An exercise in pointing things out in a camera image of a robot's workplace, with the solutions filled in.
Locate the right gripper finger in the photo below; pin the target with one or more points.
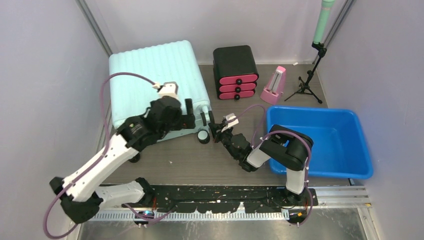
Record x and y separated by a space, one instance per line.
212 120
217 136

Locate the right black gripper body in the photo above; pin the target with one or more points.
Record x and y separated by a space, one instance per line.
227 137

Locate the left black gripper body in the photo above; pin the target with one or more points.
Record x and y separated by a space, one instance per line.
180 122

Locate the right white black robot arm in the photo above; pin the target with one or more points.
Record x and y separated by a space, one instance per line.
290 148

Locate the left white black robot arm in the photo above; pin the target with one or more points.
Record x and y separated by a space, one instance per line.
81 194

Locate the black and pink drawer box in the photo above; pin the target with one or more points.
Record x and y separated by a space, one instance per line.
235 72

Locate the pink metronome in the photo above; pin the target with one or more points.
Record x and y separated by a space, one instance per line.
274 89

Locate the black tripod stand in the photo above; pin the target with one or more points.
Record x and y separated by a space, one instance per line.
304 86

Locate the blue plastic tub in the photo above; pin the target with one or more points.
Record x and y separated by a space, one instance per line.
339 150

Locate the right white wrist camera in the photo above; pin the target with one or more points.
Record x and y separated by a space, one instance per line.
229 121

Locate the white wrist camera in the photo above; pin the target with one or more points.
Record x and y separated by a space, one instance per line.
168 89
229 121

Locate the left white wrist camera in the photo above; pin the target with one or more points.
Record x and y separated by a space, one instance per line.
168 89

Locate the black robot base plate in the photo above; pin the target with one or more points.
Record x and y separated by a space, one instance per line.
220 199

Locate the aluminium rail frame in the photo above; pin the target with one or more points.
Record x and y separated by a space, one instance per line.
329 197

